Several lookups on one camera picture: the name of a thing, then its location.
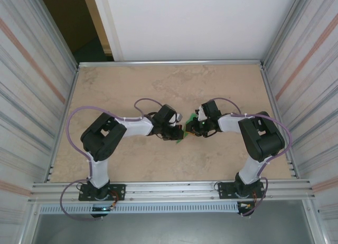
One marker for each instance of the green cloth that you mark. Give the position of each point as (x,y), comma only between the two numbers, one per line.
(190,120)

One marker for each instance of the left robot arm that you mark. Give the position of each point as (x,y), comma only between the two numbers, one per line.
(103,138)

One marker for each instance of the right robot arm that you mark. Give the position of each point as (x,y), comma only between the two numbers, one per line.
(264,138)

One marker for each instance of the grey metal shelf sheet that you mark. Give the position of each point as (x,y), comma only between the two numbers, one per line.
(171,229)

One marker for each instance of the translucent corrugated side panel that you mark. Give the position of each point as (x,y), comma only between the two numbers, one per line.
(26,109)
(314,96)

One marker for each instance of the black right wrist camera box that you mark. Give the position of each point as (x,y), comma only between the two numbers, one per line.
(210,110)

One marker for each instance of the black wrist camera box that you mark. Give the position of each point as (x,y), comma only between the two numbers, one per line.
(165,114)
(210,110)

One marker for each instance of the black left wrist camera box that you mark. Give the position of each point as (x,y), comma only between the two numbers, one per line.
(165,114)

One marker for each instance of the wide aluminium mounting rail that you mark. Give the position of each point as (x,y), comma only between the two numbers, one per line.
(171,187)

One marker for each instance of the aluminium table edge rail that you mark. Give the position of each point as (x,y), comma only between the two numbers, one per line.
(171,63)

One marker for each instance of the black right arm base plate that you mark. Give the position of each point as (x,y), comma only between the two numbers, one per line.
(225,191)

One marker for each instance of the aluminium side frame rail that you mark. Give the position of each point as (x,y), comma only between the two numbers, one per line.
(63,109)
(280,109)

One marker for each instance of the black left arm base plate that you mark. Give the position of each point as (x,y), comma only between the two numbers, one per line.
(118,192)

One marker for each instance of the beige door frame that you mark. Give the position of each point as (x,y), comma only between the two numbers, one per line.
(101,24)

